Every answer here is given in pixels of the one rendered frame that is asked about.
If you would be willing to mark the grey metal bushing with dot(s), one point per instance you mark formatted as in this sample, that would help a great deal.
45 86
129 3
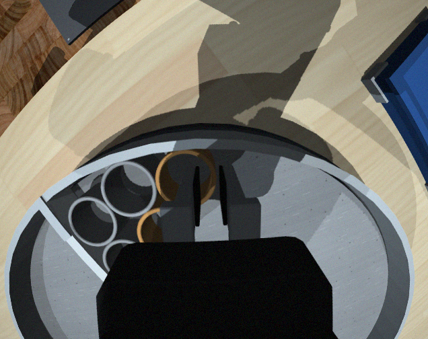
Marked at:
119 198
126 234
87 226

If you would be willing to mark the grey round turntable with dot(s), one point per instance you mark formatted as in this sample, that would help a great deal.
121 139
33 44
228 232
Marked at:
52 277

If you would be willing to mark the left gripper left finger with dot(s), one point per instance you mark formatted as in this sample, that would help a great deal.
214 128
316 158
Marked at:
179 217

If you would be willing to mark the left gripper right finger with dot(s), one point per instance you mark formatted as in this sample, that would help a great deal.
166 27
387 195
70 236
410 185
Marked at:
243 215

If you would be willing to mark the bronze bushing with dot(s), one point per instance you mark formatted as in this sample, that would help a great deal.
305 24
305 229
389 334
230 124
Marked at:
168 188
147 230

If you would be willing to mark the blue open-top crate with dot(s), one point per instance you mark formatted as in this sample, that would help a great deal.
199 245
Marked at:
404 82

